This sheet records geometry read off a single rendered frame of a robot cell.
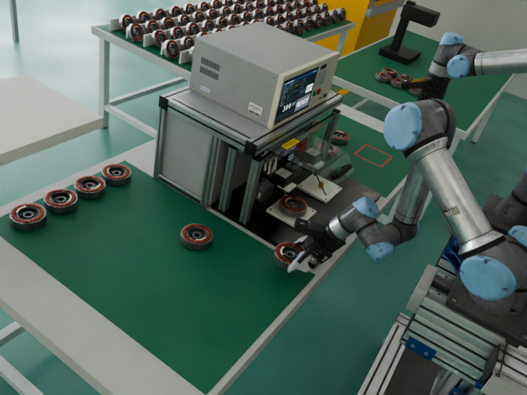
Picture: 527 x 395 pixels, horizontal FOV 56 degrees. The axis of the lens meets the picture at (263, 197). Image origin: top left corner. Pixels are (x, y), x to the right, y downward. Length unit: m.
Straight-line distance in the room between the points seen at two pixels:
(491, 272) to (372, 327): 1.54
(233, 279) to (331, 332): 1.07
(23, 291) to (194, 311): 0.50
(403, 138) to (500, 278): 0.40
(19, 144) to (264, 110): 0.81
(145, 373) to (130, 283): 0.32
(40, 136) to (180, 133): 0.63
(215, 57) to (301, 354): 1.44
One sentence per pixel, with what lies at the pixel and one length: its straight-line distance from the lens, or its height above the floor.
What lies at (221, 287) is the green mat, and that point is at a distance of 1.64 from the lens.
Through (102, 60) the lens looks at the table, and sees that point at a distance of 3.66.
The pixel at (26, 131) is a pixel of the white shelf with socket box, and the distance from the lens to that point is 1.45.
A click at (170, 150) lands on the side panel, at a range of 1.95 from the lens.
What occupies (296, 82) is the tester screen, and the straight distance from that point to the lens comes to 1.80.
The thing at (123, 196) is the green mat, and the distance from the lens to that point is 1.96.
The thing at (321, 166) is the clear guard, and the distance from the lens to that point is 1.74.
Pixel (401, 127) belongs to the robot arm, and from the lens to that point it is 1.32.
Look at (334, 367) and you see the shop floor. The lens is 2.51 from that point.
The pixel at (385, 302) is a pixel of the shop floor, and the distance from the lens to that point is 2.92.
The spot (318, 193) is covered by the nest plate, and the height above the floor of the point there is 0.78.
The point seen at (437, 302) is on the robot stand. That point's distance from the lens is 1.53.
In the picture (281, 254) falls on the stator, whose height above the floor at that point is 0.83.
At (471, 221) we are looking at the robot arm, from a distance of 1.30.
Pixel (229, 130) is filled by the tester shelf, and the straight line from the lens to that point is 1.72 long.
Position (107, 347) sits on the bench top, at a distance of 1.47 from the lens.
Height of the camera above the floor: 1.93
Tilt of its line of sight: 35 degrees down
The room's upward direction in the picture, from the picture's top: 14 degrees clockwise
